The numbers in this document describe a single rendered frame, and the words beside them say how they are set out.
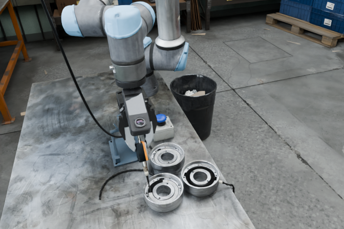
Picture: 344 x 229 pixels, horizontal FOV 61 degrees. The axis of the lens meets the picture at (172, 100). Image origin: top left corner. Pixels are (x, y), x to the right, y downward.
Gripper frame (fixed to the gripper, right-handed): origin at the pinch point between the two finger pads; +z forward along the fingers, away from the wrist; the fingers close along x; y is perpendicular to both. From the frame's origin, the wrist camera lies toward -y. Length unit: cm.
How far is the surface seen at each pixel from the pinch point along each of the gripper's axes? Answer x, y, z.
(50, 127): 26.8, 38.6, 13.3
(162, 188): -3.5, -5.0, 11.6
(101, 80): 4, 70, 14
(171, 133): -13.4, 16.4, 11.2
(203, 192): -13.3, -10.8, 10.8
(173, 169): -8.6, -0.1, 10.9
